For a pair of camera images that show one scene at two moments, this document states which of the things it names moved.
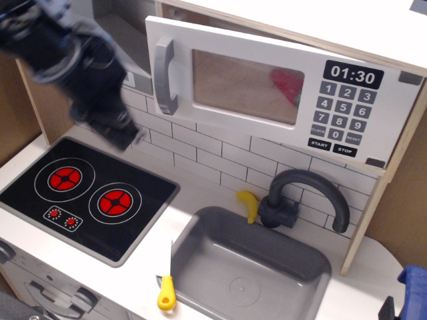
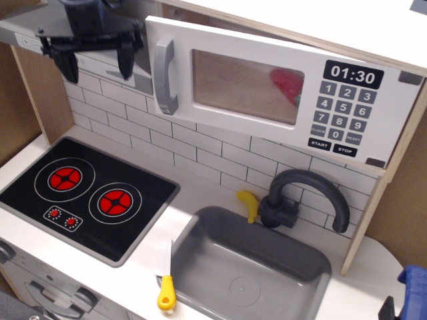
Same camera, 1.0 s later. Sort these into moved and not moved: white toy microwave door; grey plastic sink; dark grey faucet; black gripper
Moved: black gripper
Not moved: white toy microwave door; grey plastic sink; dark grey faucet
